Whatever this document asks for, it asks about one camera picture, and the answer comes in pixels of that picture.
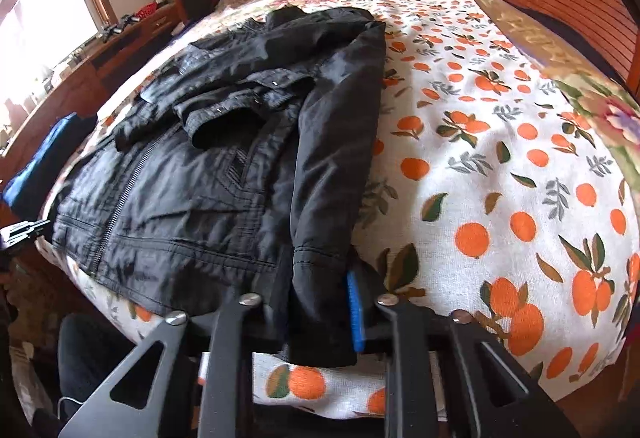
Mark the black device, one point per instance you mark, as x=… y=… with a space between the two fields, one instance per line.
x=117 y=26

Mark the orange print bed sheet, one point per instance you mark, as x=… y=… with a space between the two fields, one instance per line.
x=475 y=142

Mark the red basket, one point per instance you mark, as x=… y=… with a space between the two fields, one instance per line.
x=147 y=10

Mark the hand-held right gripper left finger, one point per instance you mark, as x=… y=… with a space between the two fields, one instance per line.
x=235 y=333

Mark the wooden framed window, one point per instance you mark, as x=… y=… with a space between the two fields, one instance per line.
x=40 y=17

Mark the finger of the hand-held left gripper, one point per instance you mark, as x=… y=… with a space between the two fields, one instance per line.
x=25 y=232

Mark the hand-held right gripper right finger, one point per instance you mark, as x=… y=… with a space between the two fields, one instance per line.
x=356 y=318

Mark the black jacket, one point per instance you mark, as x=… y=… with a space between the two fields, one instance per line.
x=200 y=198

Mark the long wooden desk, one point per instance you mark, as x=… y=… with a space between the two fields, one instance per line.
x=75 y=87

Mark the person's dark trouser leg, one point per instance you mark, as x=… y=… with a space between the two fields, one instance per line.
x=95 y=358

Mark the folded blue garment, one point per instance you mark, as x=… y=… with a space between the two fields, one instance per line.
x=45 y=152

